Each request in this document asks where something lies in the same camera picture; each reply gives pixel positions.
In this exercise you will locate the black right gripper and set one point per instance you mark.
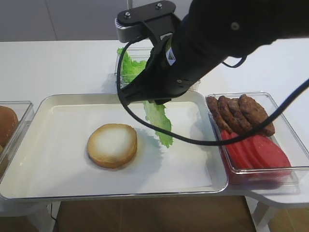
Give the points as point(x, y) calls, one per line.
point(178, 56)

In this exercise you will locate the green lettuce leaf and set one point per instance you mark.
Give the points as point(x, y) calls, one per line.
point(155, 114)
point(133, 63)

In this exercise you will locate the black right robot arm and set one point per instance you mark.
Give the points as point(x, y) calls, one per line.
point(222, 28)

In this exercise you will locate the clear lettuce and cheese container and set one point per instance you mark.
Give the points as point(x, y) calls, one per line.
point(149, 79)

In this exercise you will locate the green lettuce leaf in container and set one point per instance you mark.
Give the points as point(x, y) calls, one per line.
point(133, 63)

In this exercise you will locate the brown beef patty back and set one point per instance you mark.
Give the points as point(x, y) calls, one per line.
point(212, 104)

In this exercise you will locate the brown beef patty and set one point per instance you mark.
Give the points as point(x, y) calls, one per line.
point(228, 116)
point(255, 114)
point(212, 104)
point(233, 105)

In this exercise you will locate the brown beef patty front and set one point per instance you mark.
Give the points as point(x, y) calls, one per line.
point(255, 114)

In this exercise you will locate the red tomato slice back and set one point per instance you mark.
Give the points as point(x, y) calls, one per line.
point(233, 151)

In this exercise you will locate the red tomato slice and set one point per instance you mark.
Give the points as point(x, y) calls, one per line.
point(247, 164)
point(233, 151)
point(251, 153)
point(271, 155)

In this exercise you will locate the toasted bottom bun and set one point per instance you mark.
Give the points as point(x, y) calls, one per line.
point(112, 145)

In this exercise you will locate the clear patty and tomato container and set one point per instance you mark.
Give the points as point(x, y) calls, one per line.
point(284, 137)

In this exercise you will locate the red tomato slice front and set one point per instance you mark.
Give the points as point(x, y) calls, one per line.
point(271, 155)

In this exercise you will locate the white table leg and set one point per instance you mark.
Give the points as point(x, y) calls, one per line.
point(261, 214)

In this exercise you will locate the clear bun container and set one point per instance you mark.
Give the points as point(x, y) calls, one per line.
point(25, 113)

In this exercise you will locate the brown top bun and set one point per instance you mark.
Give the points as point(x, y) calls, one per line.
point(8, 124)

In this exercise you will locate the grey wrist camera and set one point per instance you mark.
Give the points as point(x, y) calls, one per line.
point(126, 34)

